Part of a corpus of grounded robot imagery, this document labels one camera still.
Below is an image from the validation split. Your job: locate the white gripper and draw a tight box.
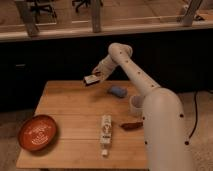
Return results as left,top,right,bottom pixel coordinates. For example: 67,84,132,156
92,55,118,82

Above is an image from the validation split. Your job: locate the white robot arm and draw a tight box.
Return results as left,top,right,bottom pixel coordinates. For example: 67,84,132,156
93,43,196,171

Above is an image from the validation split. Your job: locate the white plastic cup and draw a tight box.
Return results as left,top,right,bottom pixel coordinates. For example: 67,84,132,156
129,95,143,117

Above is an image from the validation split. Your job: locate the wooden table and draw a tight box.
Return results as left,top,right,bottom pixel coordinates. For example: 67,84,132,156
16,81,147,169

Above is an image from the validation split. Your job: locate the white tube bottle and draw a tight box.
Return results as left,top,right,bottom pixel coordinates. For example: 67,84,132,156
100,115,112,157

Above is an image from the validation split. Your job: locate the red chili pepper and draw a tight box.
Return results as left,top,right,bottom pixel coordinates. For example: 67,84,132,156
120,122,143,131

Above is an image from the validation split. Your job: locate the black office chair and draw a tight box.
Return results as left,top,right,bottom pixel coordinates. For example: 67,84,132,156
72,0,103,13
26,0,57,18

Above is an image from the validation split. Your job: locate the orange patterned bowl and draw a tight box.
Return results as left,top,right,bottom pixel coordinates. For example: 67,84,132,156
18,115,57,152

